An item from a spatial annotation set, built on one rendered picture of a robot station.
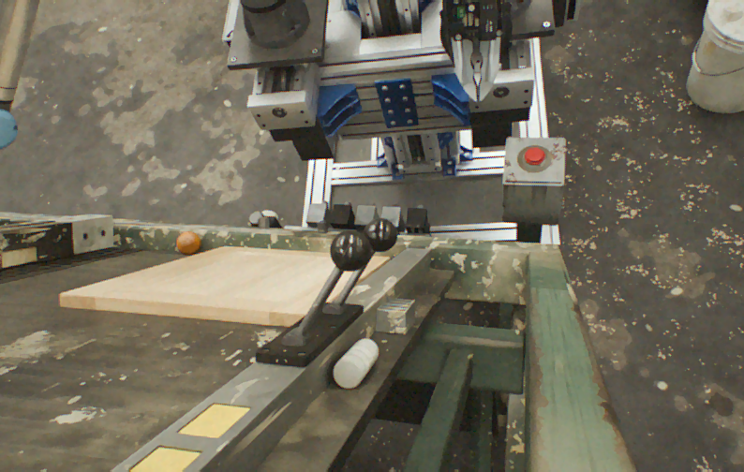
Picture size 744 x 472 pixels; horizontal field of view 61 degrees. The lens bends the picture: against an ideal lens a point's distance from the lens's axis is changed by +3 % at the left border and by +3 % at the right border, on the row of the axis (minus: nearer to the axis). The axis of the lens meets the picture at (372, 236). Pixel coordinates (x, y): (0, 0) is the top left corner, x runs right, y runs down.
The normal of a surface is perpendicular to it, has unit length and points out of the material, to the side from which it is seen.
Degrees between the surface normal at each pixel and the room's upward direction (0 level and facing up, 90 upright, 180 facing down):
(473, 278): 35
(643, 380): 0
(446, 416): 55
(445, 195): 0
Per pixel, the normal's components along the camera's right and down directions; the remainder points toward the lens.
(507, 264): -0.25, 0.12
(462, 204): -0.18, -0.47
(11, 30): 0.59, 0.52
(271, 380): 0.03, -0.99
